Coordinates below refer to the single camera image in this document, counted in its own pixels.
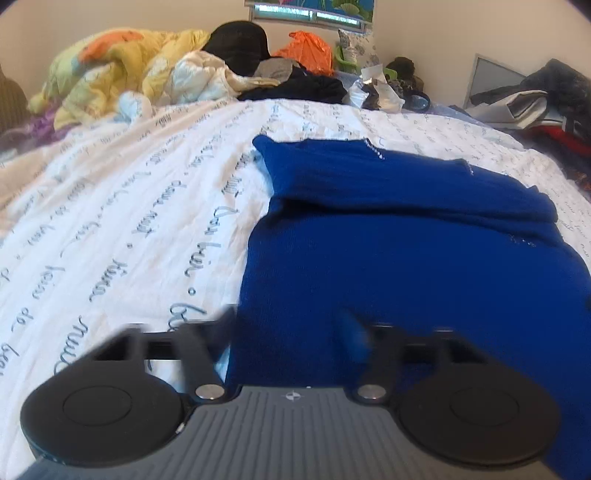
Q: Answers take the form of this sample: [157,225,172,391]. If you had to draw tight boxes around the blue knit sweater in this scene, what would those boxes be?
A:
[228,135,590,479]

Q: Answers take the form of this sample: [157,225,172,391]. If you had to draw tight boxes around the clothes pile on right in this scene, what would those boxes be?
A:
[467,59,590,193]

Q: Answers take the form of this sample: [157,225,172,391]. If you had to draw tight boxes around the white script-print bedsheet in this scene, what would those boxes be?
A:
[1,98,590,479]

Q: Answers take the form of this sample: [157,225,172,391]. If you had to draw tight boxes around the brown headboard cushion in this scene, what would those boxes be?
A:
[0,69,29,134]

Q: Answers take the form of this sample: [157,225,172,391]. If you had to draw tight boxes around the crumpled white plastic bag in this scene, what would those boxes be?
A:
[346,65,405,114]

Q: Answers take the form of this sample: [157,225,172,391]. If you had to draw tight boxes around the yellow floral quilt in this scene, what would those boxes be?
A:
[28,28,280,130]

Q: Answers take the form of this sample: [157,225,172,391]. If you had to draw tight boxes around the grey framed board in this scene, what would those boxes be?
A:
[464,54,525,107]

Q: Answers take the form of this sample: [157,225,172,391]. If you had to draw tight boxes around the dark plush toy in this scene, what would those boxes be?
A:
[387,56,424,92]

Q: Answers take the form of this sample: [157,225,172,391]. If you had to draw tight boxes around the black garment pile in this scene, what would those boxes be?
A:
[238,67,346,104]

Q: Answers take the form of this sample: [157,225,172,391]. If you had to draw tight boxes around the black cap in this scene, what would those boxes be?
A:
[202,21,270,77]

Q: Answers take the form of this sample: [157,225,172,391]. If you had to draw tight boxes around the blue floral pillow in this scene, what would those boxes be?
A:
[337,29,382,73]

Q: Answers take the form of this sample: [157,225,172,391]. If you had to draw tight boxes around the orange plastic bag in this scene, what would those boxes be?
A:
[273,30,334,76]

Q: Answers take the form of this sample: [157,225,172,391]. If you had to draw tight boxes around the lotus flower wall painting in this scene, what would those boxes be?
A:
[245,0,376,31]

